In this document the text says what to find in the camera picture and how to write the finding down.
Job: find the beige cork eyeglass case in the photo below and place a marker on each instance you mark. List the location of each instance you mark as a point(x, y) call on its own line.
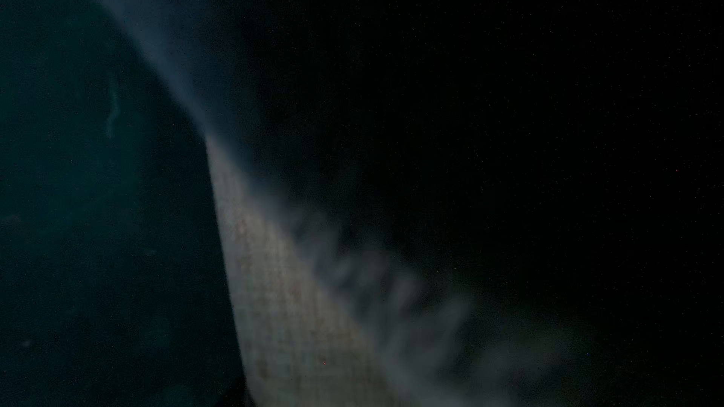
point(298, 348)

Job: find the grey green microfibre cloth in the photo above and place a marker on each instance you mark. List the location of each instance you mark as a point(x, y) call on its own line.
point(520, 201)

